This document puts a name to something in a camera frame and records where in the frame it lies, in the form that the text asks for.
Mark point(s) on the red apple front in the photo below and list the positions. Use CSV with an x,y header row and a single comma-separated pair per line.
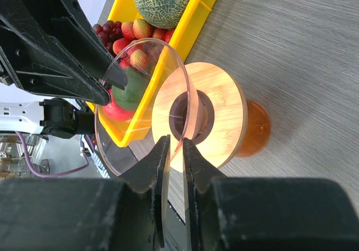
x,y
115,112

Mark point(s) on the green lime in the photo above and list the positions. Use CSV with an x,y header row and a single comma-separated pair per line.
x,y
130,97

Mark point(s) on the yellow plastic fruit tray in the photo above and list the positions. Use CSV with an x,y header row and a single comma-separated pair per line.
x,y
182,41

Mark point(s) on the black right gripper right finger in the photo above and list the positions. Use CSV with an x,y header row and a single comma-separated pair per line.
x,y
247,213

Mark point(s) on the round wooden dripper stand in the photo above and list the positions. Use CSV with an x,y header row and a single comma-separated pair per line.
x,y
203,103

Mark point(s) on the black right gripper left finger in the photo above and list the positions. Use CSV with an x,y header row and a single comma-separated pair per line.
x,y
125,213

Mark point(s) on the white perforated cable rail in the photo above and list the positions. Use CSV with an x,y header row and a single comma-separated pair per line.
x,y
97,159

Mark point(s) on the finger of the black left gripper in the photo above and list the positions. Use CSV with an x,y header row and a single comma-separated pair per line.
x,y
44,10
61,60

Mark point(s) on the clear glass dripper cone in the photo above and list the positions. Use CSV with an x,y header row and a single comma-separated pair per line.
x,y
142,56

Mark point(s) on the green netted melon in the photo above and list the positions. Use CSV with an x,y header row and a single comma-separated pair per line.
x,y
164,14

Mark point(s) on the dark purple grape bunch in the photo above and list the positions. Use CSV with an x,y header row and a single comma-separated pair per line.
x,y
108,33

